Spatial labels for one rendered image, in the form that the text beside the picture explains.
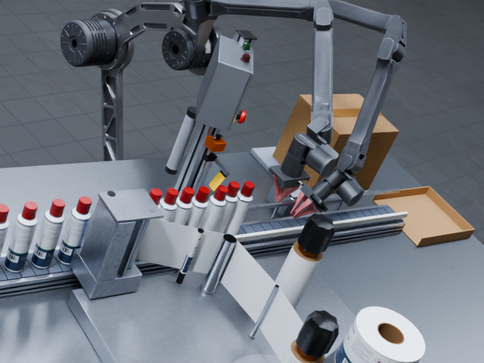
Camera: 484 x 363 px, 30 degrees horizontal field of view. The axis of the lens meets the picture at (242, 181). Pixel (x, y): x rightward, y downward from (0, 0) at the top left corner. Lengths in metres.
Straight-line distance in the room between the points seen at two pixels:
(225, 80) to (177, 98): 2.91
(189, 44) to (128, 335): 1.15
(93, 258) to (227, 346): 0.42
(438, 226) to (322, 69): 1.13
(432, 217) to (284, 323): 1.26
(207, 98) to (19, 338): 0.77
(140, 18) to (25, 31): 2.11
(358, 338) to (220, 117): 0.68
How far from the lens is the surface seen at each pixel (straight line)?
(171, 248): 2.45
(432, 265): 3.21
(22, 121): 4.61
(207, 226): 2.62
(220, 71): 2.34
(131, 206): 2.26
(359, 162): 2.87
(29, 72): 5.04
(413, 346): 2.47
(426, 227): 3.39
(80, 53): 3.47
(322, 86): 2.44
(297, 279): 2.52
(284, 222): 2.93
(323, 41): 2.56
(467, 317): 3.07
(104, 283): 2.34
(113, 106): 3.62
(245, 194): 2.64
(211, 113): 2.40
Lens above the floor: 2.45
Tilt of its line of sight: 31 degrees down
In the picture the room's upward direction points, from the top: 24 degrees clockwise
